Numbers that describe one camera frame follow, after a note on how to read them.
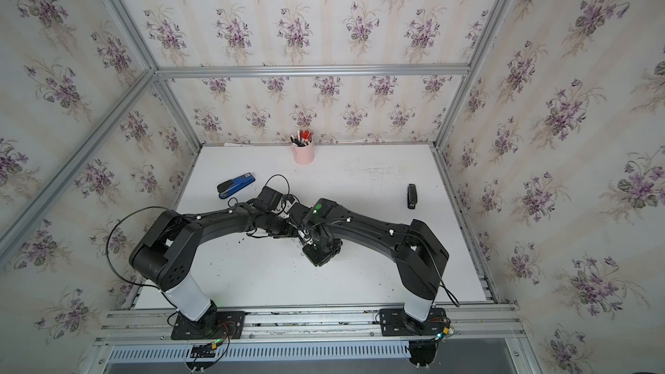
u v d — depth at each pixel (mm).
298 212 642
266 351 765
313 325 748
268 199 760
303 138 1101
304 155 1097
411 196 983
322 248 662
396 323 731
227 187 1008
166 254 463
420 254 453
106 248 437
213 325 702
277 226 789
